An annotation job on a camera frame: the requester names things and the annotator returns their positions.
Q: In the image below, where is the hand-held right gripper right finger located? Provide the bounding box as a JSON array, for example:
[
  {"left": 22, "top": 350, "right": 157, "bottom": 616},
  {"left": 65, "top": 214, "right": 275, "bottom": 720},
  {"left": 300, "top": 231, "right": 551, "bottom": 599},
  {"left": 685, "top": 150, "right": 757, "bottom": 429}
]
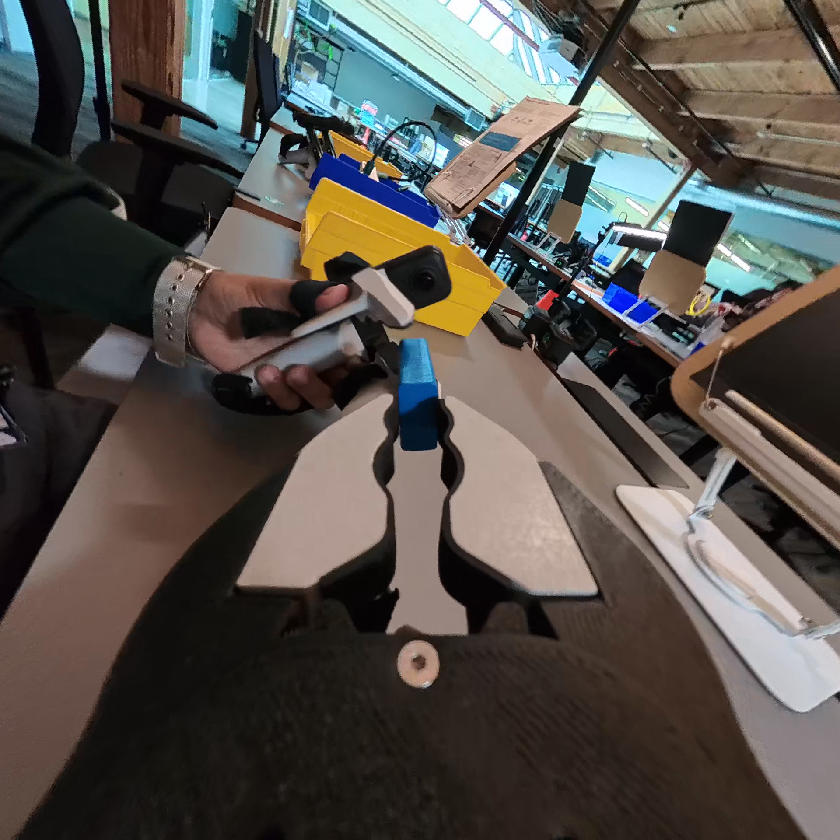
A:
[{"left": 438, "top": 397, "right": 599, "bottom": 598}]

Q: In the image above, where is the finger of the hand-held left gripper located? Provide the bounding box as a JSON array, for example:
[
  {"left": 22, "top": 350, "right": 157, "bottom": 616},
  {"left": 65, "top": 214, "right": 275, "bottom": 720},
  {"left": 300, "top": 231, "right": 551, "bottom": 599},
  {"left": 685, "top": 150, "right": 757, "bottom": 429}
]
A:
[{"left": 295, "top": 268, "right": 416, "bottom": 332}]

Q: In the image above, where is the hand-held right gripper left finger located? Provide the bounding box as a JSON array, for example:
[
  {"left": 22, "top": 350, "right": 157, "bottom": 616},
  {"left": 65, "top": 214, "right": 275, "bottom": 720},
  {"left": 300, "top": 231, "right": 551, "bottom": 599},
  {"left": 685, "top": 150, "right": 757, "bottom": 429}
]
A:
[{"left": 236, "top": 394, "right": 398, "bottom": 595}]

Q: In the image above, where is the yellow plastic bin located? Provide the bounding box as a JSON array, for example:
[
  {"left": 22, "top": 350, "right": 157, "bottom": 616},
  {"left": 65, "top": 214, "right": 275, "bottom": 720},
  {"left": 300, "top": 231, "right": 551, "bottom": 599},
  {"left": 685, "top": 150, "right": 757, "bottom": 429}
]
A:
[
  {"left": 328, "top": 130, "right": 401, "bottom": 178},
  {"left": 301, "top": 178, "right": 506, "bottom": 337}
]

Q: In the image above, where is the blue rectangular block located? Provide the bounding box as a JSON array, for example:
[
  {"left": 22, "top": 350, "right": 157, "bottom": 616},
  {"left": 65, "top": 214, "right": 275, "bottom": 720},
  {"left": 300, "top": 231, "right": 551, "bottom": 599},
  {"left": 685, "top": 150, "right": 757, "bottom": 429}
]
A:
[{"left": 398, "top": 338, "right": 439, "bottom": 452}]

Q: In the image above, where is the person's left forearm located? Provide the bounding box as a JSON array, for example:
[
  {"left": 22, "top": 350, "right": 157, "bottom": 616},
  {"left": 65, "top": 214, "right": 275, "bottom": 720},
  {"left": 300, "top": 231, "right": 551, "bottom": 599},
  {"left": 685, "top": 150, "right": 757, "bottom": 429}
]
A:
[{"left": 0, "top": 134, "right": 188, "bottom": 336}]

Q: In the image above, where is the grey desk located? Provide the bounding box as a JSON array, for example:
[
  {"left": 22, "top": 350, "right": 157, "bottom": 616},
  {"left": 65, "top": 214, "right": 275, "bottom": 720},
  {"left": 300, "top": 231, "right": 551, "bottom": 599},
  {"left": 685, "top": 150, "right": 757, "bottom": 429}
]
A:
[{"left": 0, "top": 206, "right": 840, "bottom": 840}]

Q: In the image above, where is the wooden background desk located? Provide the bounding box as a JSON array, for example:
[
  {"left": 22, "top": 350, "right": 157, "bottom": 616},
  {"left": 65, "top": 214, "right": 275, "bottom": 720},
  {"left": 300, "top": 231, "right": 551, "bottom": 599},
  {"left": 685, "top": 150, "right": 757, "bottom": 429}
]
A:
[{"left": 472, "top": 203, "right": 683, "bottom": 368}]

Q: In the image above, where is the person's left hand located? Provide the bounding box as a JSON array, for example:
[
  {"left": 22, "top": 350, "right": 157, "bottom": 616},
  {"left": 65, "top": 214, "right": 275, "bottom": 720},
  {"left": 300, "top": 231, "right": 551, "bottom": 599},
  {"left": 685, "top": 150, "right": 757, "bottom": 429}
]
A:
[{"left": 187, "top": 270, "right": 365, "bottom": 411}]

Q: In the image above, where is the blue plastic bin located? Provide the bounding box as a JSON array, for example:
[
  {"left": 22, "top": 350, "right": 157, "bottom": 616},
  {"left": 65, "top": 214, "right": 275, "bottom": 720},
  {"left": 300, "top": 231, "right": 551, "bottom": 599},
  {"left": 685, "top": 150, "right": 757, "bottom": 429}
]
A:
[
  {"left": 308, "top": 153, "right": 442, "bottom": 228},
  {"left": 602, "top": 282, "right": 660, "bottom": 324}
]

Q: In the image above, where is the black flat case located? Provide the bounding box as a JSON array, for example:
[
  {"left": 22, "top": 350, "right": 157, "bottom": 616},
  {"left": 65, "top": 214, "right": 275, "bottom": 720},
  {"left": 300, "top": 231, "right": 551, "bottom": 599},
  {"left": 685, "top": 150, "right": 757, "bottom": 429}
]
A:
[{"left": 486, "top": 308, "right": 526, "bottom": 347}]

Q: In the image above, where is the black battery charger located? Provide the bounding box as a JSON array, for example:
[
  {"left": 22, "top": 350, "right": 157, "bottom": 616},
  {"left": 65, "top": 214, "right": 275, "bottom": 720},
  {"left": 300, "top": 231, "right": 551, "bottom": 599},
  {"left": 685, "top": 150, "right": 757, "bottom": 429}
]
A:
[
  {"left": 558, "top": 322, "right": 599, "bottom": 365},
  {"left": 521, "top": 308, "right": 562, "bottom": 352}
]

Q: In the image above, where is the brown cardboard sign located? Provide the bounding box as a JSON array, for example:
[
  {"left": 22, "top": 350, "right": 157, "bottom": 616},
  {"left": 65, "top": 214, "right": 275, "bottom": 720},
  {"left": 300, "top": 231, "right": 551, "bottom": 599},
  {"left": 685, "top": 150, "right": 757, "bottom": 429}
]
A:
[{"left": 425, "top": 97, "right": 581, "bottom": 219}]

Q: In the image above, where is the beige cardboard panel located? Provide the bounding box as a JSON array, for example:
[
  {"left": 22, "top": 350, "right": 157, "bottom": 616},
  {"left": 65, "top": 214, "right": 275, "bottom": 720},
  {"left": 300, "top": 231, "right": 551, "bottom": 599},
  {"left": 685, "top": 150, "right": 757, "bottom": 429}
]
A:
[
  {"left": 548, "top": 197, "right": 584, "bottom": 240},
  {"left": 640, "top": 249, "right": 706, "bottom": 315}
]

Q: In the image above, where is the silver mesh wristwatch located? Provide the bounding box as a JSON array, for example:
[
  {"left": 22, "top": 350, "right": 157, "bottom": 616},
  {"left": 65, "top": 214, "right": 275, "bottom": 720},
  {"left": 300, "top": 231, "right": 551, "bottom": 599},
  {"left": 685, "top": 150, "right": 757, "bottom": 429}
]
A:
[{"left": 152, "top": 256, "right": 221, "bottom": 367}]

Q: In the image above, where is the white monitor base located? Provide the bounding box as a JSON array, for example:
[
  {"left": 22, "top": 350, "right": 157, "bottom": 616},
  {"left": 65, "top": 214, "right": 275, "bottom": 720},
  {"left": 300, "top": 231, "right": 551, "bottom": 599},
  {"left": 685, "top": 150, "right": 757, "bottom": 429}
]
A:
[{"left": 616, "top": 446, "right": 840, "bottom": 713}]

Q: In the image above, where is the wooden pillar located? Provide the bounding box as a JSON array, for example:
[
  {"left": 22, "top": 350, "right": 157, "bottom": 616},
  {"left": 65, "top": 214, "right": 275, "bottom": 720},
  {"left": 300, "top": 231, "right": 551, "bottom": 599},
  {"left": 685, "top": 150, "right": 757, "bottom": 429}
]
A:
[{"left": 108, "top": 0, "right": 188, "bottom": 139}]

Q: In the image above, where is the black cable loop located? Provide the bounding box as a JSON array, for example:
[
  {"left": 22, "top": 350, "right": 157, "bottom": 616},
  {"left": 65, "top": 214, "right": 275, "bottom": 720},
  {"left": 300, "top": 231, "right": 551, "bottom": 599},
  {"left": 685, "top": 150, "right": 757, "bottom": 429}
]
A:
[{"left": 374, "top": 120, "right": 439, "bottom": 191}]

